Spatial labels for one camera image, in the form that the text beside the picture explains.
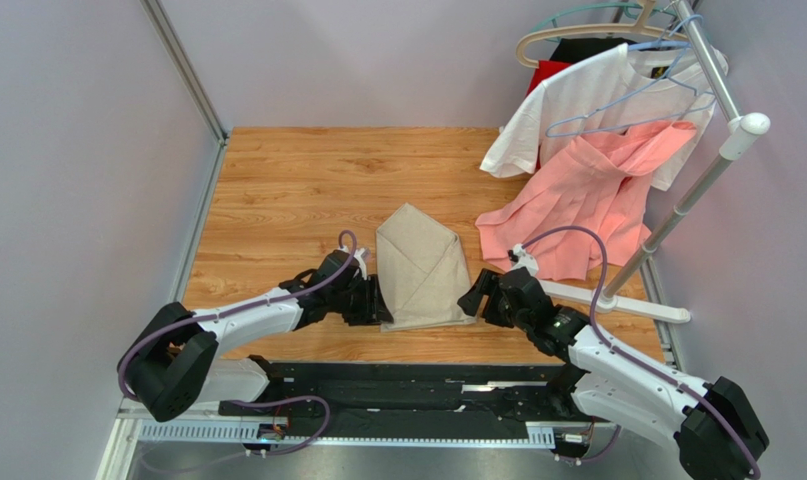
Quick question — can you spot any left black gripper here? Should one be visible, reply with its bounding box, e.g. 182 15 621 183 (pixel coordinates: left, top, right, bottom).
329 273 395 326

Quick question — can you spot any beige cloth napkin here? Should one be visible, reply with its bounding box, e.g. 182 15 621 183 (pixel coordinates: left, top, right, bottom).
376 203 475 333

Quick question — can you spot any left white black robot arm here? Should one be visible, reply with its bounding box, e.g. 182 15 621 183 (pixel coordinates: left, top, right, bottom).
117 247 390 422

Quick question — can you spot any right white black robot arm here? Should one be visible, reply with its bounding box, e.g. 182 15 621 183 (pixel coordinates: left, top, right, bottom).
457 269 770 479

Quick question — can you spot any pink pleated garment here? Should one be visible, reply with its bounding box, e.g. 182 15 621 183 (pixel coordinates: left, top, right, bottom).
475 121 697 281

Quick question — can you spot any red garment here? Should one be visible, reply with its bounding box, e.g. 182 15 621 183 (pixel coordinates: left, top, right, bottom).
526 59 572 171

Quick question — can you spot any white t-shirt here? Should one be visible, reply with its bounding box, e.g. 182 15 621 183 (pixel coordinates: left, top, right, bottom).
480 44 715 178

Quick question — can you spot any black garment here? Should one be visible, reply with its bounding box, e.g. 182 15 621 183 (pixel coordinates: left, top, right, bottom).
549 37 634 64

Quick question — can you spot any white metal clothes rack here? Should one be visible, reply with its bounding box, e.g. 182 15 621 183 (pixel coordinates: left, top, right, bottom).
536 0 772 325

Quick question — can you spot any beige wooden hanger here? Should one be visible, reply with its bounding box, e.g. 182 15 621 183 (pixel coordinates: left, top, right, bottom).
515 1 702 68

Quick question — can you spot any green hanger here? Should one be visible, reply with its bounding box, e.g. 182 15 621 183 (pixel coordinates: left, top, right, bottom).
529 1 643 33

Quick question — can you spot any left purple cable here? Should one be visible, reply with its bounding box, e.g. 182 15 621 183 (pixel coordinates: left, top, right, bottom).
116 229 359 457

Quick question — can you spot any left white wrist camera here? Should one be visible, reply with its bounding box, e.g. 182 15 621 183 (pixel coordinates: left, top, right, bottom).
339 246 371 280

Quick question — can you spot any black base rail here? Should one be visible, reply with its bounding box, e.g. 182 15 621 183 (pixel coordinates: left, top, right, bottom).
218 357 612 442

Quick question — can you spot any blue wire hanger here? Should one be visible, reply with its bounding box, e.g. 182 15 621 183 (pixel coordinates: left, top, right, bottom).
545 13 716 138

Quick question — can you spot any aluminium frame post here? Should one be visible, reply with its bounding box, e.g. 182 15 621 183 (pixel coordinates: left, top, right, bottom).
140 0 229 146

